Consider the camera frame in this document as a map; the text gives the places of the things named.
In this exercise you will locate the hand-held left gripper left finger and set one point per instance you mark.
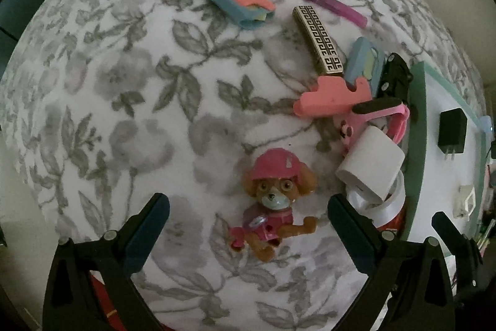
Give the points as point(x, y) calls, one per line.
point(149, 222)

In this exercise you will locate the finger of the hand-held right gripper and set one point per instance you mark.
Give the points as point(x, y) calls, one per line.
point(465, 257)

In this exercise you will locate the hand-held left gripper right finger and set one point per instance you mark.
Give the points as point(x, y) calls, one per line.
point(348, 230)

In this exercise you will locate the puppy toy figure pink helmet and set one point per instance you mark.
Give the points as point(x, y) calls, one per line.
point(273, 199)

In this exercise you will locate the teal box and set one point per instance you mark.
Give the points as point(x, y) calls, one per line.
point(430, 160)

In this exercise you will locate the white ribbon spool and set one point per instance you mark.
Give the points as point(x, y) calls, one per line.
point(387, 207)

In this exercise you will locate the small white plug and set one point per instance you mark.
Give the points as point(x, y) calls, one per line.
point(465, 201)

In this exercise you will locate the white charger block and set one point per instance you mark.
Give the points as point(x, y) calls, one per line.
point(374, 160)

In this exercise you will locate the grey floral blanket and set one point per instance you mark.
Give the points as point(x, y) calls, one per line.
point(155, 102)

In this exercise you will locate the pink wristband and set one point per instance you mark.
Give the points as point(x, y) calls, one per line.
point(387, 112)

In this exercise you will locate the black power adapter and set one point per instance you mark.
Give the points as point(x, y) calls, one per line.
point(451, 133)

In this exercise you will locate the pink foam piece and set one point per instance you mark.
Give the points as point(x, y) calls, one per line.
point(329, 98)

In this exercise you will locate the black toy car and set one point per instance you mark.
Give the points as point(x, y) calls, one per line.
point(395, 77)

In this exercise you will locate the light blue box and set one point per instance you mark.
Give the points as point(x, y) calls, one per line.
point(362, 61)

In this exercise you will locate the gold patterned bar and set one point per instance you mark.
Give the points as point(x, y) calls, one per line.
point(317, 38)

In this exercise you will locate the purple tube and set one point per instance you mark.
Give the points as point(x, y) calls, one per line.
point(335, 5)

